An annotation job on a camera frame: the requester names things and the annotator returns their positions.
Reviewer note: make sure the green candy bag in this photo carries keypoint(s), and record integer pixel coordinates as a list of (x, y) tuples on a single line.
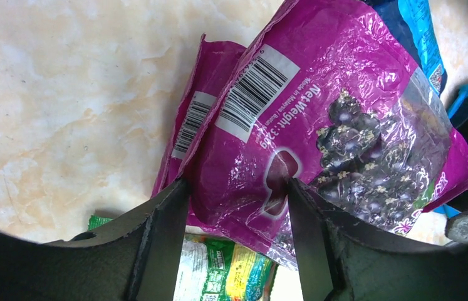
[(218, 269)]

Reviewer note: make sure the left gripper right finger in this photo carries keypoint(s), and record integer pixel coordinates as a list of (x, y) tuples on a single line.
[(341, 257)]

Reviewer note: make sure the purple grape candy bag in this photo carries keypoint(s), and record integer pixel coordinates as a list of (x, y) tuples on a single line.
[(328, 95), (214, 64)]

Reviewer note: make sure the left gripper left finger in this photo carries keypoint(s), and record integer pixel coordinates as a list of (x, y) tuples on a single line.
[(132, 257)]

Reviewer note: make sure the blue mint candy bag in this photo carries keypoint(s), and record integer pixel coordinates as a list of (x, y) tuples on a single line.
[(410, 22)]

